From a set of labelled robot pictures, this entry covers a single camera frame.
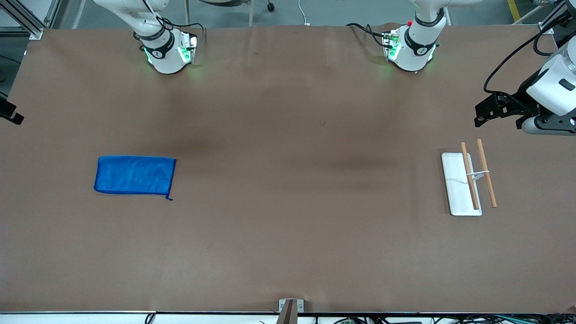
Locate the black right base cable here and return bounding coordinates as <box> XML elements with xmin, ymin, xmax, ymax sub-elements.
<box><xmin>160</xmin><ymin>17</ymin><xmax>207</xmax><ymax>39</ymax></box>

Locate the aluminium frame profile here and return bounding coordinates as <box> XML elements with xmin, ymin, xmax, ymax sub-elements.
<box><xmin>538</xmin><ymin>0</ymin><xmax>570</xmax><ymax>36</ymax></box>
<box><xmin>0</xmin><ymin>0</ymin><xmax>61</xmax><ymax>40</ymax></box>

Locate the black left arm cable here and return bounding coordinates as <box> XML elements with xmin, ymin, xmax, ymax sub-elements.
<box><xmin>484</xmin><ymin>20</ymin><xmax>561</xmax><ymax>112</ymax></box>

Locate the cable bundle under table edge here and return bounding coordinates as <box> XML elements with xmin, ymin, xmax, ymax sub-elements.
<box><xmin>259</xmin><ymin>314</ymin><xmax>576</xmax><ymax>324</ymax></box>

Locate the white rack with wooden bars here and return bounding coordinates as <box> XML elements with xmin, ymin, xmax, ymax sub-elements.
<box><xmin>441</xmin><ymin>139</ymin><xmax>498</xmax><ymax>217</ymax></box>

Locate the blue microfibre towel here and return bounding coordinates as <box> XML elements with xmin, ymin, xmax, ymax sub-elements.
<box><xmin>94</xmin><ymin>156</ymin><xmax>176</xmax><ymax>201</ymax></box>

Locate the black left base cable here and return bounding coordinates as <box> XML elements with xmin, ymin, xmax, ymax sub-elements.
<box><xmin>346</xmin><ymin>22</ymin><xmax>390</xmax><ymax>48</ymax></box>

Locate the brown post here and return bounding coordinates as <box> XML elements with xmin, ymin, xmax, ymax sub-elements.
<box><xmin>275</xmin><ymin>300</ymin><xmax>298</xmax><ymax>324</ymax></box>

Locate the brown table cover sheet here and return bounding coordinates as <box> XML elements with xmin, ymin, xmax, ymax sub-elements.
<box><xmin>0</xmin><ymin>23</ymin><xmax>576</xmax><ymax>315</ymax></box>

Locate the black base cable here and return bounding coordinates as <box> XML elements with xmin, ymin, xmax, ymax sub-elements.
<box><xmin>346</xmin><ymin>22</ymin><xmax>390</xmax><ymax>48</ymax></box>
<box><xmin>160</xmin><ymin>17</ymin><xmax>207</xmax><ymax>39</ymax></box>

